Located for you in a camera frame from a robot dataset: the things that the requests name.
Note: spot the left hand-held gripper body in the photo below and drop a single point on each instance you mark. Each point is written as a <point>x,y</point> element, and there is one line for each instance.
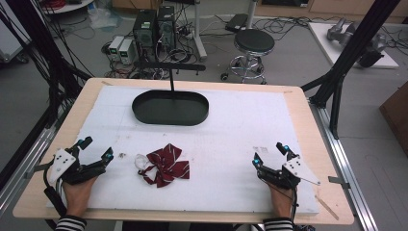
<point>61,164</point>

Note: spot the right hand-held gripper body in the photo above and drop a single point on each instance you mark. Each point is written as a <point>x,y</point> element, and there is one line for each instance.
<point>300,170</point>

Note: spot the dark red striped bow tie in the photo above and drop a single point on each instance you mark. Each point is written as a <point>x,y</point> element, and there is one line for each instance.
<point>168,165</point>

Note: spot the black oval tray stand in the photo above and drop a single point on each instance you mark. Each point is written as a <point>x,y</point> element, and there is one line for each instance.
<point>170,109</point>

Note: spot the person's left hand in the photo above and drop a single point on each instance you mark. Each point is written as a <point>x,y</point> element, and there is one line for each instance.
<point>77,195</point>

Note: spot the person's right hand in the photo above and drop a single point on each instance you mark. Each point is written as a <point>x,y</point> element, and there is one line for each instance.
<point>280,201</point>

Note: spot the white foam board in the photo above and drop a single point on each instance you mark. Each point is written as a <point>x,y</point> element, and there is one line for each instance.
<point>224,138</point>

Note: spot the thin wooden stick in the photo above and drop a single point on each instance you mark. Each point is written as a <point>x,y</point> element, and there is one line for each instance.
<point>327,207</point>

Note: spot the white power supply unit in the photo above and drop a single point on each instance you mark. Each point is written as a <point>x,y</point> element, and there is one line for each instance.
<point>127,52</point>
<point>115,46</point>

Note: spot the brown cardboard box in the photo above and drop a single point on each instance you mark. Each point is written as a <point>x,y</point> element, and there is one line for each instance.
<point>397,115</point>

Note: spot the white floor board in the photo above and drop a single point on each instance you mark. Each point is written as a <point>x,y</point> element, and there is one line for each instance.
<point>330,48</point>

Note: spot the black round stool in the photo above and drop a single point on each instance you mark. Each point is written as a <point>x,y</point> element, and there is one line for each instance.
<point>254,41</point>

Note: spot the grey equipment case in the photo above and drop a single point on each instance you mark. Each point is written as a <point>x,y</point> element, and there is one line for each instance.
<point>9,41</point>

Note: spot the clear plastic bag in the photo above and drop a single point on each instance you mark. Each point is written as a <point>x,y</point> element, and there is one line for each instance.
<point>102,17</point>

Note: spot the black computer tower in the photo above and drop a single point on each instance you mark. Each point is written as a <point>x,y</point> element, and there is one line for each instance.
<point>145,29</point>
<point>166,27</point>

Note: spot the flat black box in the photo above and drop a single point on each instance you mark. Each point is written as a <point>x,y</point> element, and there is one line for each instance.
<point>236,22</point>

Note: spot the white round table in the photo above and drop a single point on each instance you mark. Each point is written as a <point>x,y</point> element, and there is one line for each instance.
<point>65,5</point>

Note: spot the white table leg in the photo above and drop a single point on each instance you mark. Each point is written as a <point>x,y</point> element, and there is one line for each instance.
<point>198,32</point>

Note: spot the metal bracket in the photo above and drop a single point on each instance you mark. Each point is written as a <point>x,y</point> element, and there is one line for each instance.
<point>36,168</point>
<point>338,182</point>

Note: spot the aluminium rail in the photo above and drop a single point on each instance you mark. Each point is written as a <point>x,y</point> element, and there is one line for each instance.
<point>22,166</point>
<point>344,160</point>

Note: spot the black metal frame post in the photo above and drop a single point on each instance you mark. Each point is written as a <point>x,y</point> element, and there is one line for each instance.
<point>38,41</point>
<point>349,51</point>

